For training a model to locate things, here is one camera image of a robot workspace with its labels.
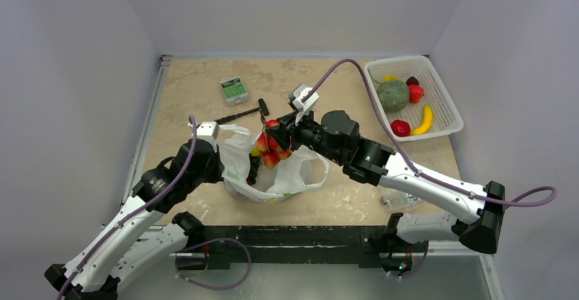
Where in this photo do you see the red fake cherry bunch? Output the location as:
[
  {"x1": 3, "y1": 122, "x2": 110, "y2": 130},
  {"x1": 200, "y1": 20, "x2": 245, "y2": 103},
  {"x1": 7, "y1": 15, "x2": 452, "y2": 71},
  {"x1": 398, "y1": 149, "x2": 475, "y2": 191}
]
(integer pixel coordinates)
[{"x1": 249, "y1": 131, "x2": 293, "y2": 169}]

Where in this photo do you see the white plastic shopping bag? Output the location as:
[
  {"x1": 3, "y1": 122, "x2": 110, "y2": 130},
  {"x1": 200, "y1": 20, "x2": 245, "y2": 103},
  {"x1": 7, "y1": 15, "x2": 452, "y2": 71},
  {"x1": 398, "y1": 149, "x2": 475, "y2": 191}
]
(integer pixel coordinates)
[{"x1": 218, "y1": 124, "x2": 330, "y2": 202}]

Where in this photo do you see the red fake apple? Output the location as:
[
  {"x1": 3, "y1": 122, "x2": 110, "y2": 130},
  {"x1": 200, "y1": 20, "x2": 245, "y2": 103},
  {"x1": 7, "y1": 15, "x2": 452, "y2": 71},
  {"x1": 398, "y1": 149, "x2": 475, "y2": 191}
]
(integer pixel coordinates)
[{"x1": 391, "y1": 120, "x2": 411, "y2": 137}]

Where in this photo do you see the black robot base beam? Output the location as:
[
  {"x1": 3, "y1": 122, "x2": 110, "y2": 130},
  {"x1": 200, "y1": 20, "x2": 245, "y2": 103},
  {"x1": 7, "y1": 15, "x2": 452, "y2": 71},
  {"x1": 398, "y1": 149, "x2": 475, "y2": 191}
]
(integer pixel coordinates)
[{"x1": 172, "y1": 212, "x2": 428, "y2": 273}]

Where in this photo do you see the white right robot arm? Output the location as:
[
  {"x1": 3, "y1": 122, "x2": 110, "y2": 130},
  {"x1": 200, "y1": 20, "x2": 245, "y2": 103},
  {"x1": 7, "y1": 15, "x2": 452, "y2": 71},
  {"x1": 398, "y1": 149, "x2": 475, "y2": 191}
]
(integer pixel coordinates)
[{"x1": 265, "y1": 110, "x2": 505, "y2": 254}]

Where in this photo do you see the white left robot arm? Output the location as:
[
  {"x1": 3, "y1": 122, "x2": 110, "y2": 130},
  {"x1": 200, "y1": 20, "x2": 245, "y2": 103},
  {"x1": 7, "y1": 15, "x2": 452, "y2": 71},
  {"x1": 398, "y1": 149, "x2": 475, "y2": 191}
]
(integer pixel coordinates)
[{"x1": 44, "y1": 137, "x2": 223, "y2": 299}]

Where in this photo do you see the dark fake grape bunch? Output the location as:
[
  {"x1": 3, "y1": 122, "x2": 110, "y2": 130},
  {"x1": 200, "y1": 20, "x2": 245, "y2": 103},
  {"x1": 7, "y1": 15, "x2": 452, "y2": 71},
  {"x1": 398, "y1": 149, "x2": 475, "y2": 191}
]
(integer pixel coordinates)
[{"x1": 246, "y1": 155, "x2": 262, "y2": 185}]

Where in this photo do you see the green fake melon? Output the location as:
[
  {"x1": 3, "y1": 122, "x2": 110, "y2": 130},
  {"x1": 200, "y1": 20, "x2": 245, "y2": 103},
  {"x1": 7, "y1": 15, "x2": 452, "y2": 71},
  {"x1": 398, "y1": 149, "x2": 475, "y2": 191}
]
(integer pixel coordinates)
[{"x1": 376, "y1": 80, "x2": 410, "y2": 113}]

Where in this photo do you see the yellow fake lemon in basket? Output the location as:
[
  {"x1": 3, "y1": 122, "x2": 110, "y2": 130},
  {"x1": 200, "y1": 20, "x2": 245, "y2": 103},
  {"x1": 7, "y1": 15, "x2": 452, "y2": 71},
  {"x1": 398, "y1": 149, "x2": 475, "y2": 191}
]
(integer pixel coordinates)
[{"x1": 382, "y1": 75, "x2": 400, "y2": 83}]

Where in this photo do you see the red fake strawberry in basket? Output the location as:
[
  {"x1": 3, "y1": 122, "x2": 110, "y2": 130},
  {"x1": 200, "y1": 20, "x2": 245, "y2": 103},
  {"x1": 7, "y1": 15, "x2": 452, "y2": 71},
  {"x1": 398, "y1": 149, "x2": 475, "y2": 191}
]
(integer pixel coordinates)
[{"x1": 408, "y1": 85, "x2": 425, "y2": 104}]

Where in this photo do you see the yellow fake banana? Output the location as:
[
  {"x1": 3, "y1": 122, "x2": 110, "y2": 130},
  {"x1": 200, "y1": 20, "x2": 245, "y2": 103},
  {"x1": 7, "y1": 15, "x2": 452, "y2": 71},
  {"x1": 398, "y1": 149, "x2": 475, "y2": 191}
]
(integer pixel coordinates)
[{"x1": 410, "y1": 105, "x2": 434, "y2": 136}]

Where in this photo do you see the dark maroon fake fruit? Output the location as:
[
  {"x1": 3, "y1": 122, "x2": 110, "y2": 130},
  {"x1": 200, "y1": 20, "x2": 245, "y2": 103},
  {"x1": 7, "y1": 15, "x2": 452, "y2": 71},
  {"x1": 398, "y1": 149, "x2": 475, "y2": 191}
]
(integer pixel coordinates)
[{"x1": 406, "y1": 77, "x2": 420, "y2": 85}]

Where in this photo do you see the black rubber mallet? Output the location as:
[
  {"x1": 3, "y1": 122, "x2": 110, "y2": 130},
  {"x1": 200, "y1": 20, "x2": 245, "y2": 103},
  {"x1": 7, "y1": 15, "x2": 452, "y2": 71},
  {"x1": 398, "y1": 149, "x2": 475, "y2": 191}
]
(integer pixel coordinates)
[{"x1": 215, "y1": 98, "x2": 270, "y2": 124}]

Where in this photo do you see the green labelled screw box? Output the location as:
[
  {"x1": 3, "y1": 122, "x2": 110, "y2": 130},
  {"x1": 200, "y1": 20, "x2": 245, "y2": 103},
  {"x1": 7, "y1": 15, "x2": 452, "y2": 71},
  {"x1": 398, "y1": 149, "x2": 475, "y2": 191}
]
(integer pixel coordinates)
[{"x1": 220, "y1": 77, "x2": 250, "y2": 107}]

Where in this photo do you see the clear compartment screw organizer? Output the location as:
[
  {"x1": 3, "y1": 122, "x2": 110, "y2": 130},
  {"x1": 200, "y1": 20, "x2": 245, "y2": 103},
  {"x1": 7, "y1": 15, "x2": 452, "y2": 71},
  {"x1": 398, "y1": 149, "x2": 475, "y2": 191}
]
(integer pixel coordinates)
[{"x1": 380, "y1": 189, "x2": 422, "y2": 210}]

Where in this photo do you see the white plastic basket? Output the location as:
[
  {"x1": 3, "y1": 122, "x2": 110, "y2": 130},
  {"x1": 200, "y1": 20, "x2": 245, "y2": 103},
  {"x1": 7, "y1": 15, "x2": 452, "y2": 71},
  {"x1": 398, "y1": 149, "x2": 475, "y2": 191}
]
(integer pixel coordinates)
[{"x1": 364, "y1": 55, "x2": 464, "y2": 141}]

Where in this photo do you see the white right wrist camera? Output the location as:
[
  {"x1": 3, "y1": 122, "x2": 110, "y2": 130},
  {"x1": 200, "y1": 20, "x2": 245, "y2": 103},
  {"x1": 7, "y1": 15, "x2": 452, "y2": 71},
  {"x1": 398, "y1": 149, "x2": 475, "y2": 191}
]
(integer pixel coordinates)
[{"x1": 289, "y1": 84, "x2": 319, "y2": 126}]

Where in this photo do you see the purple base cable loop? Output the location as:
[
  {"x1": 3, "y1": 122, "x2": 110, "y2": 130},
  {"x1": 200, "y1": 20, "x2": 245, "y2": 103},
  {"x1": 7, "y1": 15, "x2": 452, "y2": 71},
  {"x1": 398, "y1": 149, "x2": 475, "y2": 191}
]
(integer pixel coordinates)
[{"x1": 174, "y1": 236, "x2": 251, "y2": 290}]

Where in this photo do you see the aluminium frame rail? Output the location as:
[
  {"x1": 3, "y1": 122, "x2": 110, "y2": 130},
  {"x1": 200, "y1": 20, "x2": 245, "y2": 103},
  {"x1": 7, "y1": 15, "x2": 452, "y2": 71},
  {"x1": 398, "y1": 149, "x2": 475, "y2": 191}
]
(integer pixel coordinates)
[{"x1": 122, "y1": 55, "x2": 173, "y2": 204}]

